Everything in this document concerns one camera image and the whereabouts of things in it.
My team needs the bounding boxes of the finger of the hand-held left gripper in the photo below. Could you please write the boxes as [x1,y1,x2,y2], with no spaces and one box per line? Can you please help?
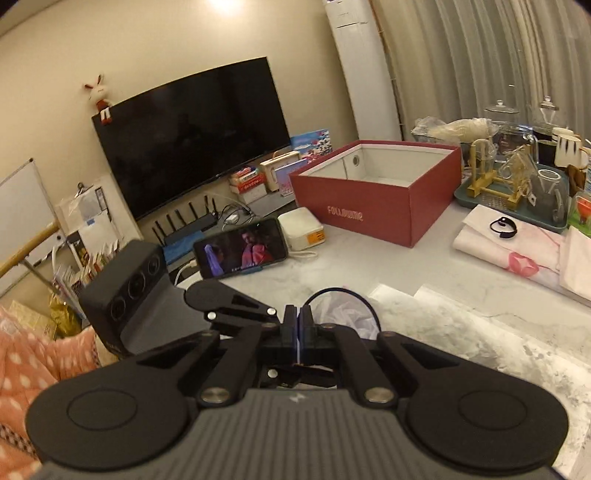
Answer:
[267,364,338,390]
[207,291,282,332]

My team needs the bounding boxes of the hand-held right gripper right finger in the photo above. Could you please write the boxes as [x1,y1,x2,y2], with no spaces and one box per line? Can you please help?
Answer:
[300,305,459,409]

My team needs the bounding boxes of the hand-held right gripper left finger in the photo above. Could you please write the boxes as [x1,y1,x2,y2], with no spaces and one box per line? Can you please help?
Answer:
[135,305,301,408]

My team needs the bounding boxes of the white pink-printed shopping bag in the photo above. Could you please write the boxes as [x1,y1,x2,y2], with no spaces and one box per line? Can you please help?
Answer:
[318,291,375,340]

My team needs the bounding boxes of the black rubber ring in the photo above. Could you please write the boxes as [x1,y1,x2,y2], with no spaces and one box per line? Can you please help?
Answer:
[305,287,382,333]

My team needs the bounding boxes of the yellow plastic bag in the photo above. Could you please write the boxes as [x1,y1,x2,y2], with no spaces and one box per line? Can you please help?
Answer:
[48,295,84,340]

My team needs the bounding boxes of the clear plastic bag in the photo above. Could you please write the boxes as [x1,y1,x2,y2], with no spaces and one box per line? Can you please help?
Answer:
[411,116,497,144]

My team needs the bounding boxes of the smartphone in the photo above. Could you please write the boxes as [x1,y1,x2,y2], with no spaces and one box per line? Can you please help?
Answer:
[192,218,291,280]

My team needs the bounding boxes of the row of colourful books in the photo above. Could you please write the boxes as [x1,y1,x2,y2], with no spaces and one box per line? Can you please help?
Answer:
[51,242,123,301]

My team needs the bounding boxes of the black router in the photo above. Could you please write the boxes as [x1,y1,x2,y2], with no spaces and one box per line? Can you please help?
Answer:
[151,195,220,246]

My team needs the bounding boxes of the white power bank orange label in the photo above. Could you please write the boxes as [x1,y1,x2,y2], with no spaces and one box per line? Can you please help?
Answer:
[278,207,328,252]

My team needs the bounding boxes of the person's orange dotted pyjamas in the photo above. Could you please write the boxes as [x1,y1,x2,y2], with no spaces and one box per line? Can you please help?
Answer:
[0,305,100,480]

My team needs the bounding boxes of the red cardboard box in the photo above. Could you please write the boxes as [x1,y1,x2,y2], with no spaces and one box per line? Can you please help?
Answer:
[288,140,462,249]

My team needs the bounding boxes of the whiteboard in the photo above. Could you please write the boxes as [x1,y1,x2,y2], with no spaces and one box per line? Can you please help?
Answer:
[0,158,58,298]

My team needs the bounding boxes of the black television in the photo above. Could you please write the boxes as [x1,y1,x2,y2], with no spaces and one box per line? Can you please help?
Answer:
[91,56,291,222]

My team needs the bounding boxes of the blue picture calendar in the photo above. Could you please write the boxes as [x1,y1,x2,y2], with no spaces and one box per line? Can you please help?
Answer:
[291,129,334,162]

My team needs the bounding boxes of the grey-blue drying tray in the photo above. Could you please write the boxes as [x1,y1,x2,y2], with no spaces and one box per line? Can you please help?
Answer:
[454,171,573,232]

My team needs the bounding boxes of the large folded pink-print cloth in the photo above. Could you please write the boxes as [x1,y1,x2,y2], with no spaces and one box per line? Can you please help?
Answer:
[451,204,573,278]

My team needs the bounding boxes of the white red rabbit plush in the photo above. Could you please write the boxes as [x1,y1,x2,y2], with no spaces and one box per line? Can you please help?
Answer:
[83,73,114,125]

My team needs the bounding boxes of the wooden cup rack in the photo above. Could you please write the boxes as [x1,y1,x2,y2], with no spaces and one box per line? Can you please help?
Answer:
[466,138,536,204]

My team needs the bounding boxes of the white tower air conditioner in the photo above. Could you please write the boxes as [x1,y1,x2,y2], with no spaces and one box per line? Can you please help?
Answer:
[323,0,403,143]

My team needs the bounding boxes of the smoky glass pitcher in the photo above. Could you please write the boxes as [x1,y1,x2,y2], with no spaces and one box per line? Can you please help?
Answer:
[526,168,573,227]

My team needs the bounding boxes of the small folded pink-print cloth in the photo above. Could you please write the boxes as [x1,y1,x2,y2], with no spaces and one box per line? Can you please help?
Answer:
[556,226,591,308]

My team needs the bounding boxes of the glass jar with lid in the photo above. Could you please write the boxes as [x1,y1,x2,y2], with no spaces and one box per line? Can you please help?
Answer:
[482,99,523,155]

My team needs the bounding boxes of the orange toy in clear box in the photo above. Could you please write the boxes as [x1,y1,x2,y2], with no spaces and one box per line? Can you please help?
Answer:
[570,194,591,227]

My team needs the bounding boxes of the black striped white mug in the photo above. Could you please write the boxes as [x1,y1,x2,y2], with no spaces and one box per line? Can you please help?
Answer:
[551,127,591,168]

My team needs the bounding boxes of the glass teapot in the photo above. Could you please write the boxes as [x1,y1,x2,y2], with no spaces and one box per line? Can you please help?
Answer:
[531,95,563,131]

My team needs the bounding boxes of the sheer white curtain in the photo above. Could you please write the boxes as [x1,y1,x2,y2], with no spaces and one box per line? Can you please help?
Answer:
[374,0,591,153]

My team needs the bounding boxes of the black hair tie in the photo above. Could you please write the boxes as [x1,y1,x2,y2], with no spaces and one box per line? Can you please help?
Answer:
[489,216,518,241]

